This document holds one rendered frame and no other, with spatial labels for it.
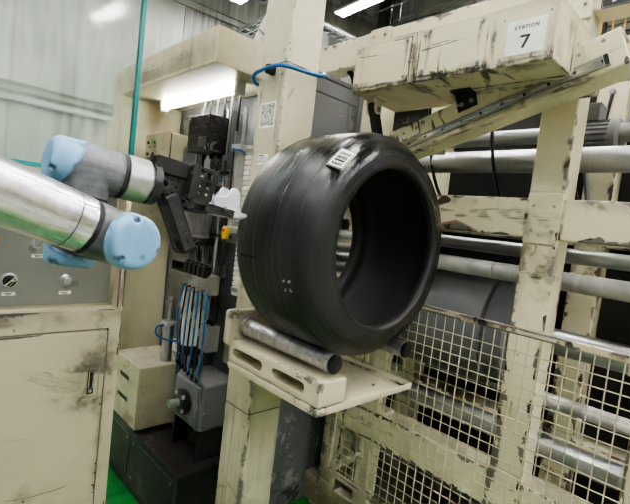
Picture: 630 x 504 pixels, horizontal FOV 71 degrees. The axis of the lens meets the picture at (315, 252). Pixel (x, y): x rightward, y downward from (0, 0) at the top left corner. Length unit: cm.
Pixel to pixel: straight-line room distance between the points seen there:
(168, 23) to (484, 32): 995
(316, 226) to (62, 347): 80
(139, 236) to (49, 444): 95
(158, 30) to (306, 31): 949
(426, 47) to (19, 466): 156
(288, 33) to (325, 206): 63
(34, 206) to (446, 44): 108
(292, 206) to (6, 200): 53
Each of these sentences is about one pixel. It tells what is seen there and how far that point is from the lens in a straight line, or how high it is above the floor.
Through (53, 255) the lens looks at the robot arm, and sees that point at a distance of 75.
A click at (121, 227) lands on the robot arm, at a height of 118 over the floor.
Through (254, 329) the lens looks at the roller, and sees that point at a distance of 121.
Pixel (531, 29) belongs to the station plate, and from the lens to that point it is 124.
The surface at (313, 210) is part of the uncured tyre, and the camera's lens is 91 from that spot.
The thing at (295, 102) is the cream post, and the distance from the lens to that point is 136.
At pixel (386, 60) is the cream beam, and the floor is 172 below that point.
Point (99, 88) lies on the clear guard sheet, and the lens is 140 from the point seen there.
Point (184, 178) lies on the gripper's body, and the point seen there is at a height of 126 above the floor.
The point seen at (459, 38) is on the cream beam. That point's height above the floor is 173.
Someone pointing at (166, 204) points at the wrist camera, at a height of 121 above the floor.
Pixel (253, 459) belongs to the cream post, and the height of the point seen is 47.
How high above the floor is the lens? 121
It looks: 4 degrees down
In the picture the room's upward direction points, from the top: 7 degrees clockwise
